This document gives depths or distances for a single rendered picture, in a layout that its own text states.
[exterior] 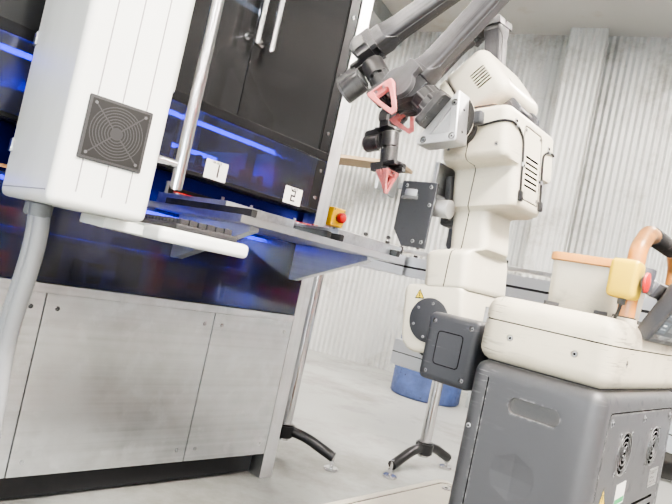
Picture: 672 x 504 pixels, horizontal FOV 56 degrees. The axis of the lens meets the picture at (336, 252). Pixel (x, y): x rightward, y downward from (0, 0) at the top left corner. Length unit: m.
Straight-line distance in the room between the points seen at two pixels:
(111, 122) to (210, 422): 1.25
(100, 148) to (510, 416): 0.88
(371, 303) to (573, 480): 4.95
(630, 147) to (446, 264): 4.42
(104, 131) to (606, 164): 4.95
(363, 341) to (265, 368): 3.81
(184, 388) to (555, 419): 1.25
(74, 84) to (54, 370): 0.89
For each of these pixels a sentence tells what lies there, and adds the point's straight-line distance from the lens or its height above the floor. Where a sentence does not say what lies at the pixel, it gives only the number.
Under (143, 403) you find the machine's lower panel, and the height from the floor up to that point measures 0.28.
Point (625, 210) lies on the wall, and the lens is 5.69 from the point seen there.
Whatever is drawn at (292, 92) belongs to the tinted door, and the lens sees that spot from 2.24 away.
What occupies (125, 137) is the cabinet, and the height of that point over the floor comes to 0.95.
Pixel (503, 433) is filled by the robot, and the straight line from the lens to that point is 1.22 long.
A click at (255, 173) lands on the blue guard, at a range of 2.12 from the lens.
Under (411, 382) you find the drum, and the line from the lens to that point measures 4.75.
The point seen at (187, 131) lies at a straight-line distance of 1.29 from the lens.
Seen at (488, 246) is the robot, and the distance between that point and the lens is 1.50.
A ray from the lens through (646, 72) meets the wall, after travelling 6.00.
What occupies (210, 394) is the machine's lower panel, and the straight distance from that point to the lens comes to 2.16.
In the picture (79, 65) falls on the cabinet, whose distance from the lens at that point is 1.23.
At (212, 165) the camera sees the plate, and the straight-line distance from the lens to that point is 2.01.
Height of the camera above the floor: 0.79
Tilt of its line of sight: 2 degrees up
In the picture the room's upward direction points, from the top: 12 degrees clockwise
